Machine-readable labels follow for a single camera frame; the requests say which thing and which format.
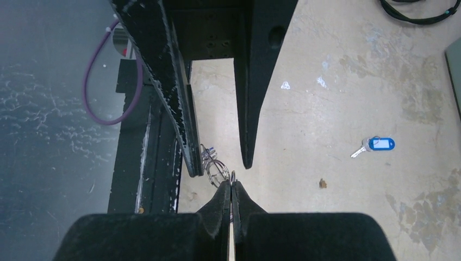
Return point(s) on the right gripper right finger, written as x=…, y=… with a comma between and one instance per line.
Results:
x=260, y=235

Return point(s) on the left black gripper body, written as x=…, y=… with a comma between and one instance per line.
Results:
x=205, y=30

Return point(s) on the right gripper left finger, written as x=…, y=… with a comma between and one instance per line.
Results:
x=203, y=235

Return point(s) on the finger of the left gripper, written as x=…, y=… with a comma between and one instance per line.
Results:
x=261, y=27
x=150, y=26

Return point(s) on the metal keyring with keys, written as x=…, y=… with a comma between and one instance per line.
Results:
x=215, y=170

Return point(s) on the key with blue tag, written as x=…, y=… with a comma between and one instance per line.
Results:
x=374, y=144

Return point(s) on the green plastic toolbox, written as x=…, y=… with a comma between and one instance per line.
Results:
x=452, y=56

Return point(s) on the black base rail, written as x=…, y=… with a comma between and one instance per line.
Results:
x=148, y=162

